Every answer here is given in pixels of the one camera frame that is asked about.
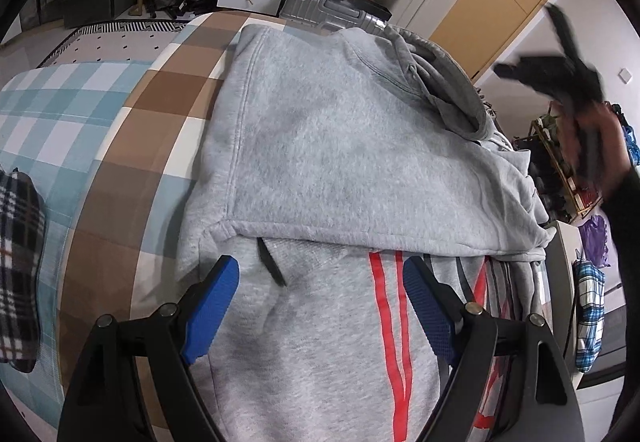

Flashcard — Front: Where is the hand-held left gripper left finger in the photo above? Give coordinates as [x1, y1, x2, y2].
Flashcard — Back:
[56, 253, 241, 442]

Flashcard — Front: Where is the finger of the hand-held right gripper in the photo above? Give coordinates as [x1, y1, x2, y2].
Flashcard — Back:
[492, 54, 567, 86]
[545, 3, 586, 66]

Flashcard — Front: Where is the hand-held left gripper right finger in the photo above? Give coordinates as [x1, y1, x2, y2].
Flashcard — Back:
[401, 255, 587, 442]

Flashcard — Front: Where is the grey printed hoodie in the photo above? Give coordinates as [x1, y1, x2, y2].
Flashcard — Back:
[177, 24, 556, 442]

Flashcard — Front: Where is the person's right hand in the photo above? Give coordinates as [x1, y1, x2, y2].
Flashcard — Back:
[557, 100, 633, 201]

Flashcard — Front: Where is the wooden door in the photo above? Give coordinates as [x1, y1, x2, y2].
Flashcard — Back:
[430, 0, 578, 80]

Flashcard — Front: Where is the wooden shoe rack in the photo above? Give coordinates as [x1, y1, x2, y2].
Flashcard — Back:
[510, 102, 608, 225]

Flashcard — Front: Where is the purple cloth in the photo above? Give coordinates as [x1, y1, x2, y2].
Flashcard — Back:
[577, 214, 611, 267]

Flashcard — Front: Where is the blue plaid blanket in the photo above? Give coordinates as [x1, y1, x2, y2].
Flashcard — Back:
[572, 249, 607, 373]

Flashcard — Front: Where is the flat black box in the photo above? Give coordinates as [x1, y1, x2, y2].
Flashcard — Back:
[352, 0, 393, 20]

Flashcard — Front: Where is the black plaid cloth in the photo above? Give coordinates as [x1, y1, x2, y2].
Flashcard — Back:
[0, 167, 47, 363]

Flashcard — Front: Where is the silver suitcase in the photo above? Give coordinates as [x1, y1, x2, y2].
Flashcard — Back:
[279, 0, 388, 35]

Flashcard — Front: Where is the checked bed sheet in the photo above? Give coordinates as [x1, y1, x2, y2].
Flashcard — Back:
[0, 10, 326, 442]

